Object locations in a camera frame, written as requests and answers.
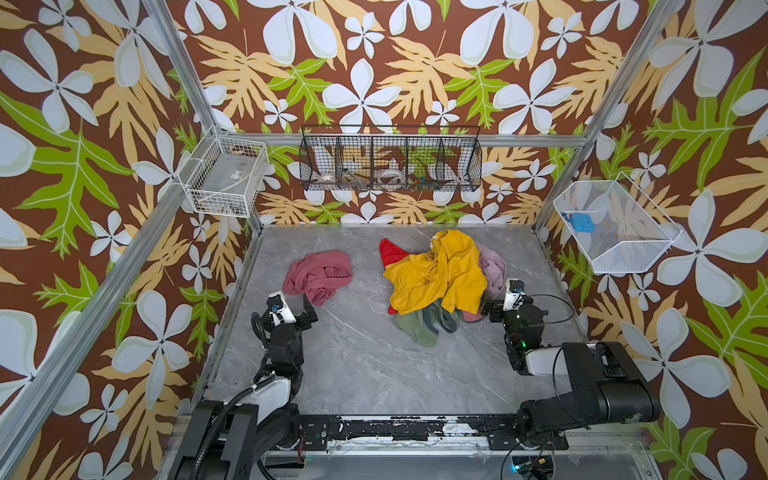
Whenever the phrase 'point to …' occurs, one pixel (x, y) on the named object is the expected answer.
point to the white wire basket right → (617, 229)
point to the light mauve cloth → (494, 270)
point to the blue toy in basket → (583, 223)
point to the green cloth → (425, 324)
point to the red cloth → (391, 254)
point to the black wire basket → (391, 157)
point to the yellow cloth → (451, 272)
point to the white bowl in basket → (391, 176)
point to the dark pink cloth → (318, 275)
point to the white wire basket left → (226, 177)
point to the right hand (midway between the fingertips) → (499, 290)
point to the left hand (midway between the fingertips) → (285, 296)
